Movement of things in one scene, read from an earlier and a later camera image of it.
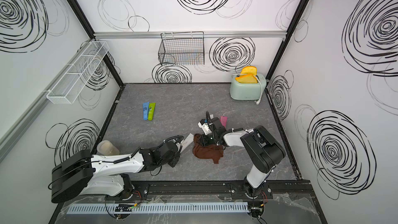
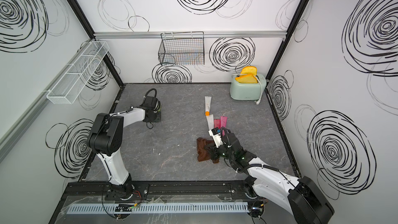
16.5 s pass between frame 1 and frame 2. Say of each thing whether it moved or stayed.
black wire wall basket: stayed
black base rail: stayed
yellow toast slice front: stayed
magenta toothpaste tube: stayed
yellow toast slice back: stayed
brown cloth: moved
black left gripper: moved
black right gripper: moved
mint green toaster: stayed
